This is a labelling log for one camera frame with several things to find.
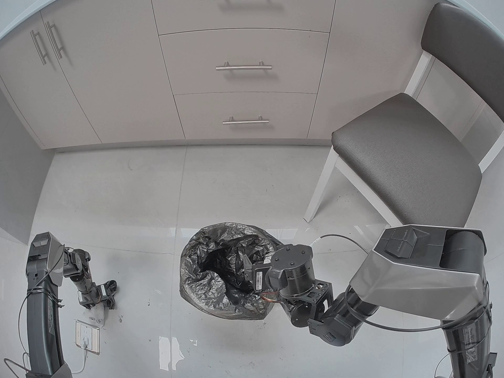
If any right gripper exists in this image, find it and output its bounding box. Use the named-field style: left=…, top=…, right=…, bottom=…
left=243, top=254, right=277, bottom=293

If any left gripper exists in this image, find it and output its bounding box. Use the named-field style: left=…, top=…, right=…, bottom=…
left=77, top=281, right=116, bottom=310

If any clear printed wrapper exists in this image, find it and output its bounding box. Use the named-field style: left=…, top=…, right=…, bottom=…
left=85, top=303, right=107, bottom=328

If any black plastic bag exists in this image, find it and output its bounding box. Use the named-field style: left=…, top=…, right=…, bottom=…
left=179, top=222, right=288, bottom=322

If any grey padded white chair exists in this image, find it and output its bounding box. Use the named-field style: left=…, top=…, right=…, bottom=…
left=304, top=2, right=504, bottom=229

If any beige cabinet with drawers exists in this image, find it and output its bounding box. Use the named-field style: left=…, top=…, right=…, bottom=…
left=0, top=0, right=504, bottom=153

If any white power cable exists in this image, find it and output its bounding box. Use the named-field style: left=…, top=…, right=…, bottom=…
left=65, top=335, right=90, bottom=375

